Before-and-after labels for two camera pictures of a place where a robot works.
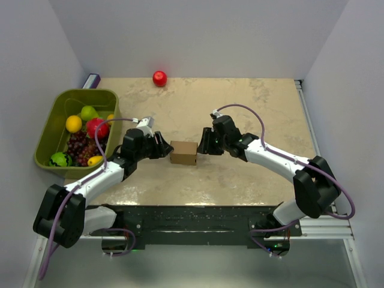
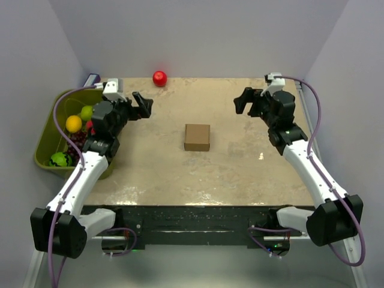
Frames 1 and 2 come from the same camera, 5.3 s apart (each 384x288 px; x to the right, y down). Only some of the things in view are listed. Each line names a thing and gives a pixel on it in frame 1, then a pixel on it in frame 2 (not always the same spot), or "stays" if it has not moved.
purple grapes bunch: x=80 y=148 stays
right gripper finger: x=205 y=146 to x=240 y=103
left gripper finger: x=159 y=140 to x=140 y=100
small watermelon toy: x=60 y=159 stays
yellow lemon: x=74 y=123 stays
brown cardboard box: x=184 y=153 to x=197 y=137
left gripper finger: x=165 y=149 to x=146 y=107
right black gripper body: x=225 y=143 to x=265 y=104
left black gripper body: x=150 y=150 to x=125 y=112
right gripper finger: x=207 y=134 to x=249 y=94
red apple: x=159 y=78 stays
